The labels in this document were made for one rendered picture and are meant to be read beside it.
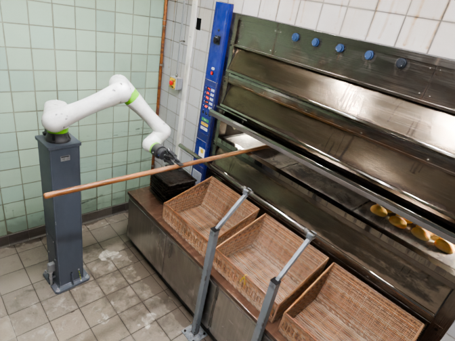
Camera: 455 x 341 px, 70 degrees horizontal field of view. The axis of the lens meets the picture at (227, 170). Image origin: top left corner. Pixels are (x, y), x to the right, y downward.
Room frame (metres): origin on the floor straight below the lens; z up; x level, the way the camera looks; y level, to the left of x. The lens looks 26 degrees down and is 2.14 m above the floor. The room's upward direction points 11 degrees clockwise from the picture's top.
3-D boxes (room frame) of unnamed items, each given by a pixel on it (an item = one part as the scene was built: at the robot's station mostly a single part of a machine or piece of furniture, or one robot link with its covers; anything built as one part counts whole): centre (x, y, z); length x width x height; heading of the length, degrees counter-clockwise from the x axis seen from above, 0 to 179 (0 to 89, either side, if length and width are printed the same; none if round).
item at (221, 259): (1.66, -0.38, 0.72); 0.56 x 0.49 x 0.28; 48
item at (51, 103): (1.84, 1.09, 1.36); 0.16 x 0.13 x 0.19; 26
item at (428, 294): (1.88, -0.54, 1.02); 1.79 x 0.11 x 0.19; 48
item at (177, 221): (2.07, 0.07, 0.72); 0.56 x 0.49 x 0.28; 49
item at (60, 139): (1.89, 1.14, 1.23); 0.26 x 0.15 x 0.06; 52
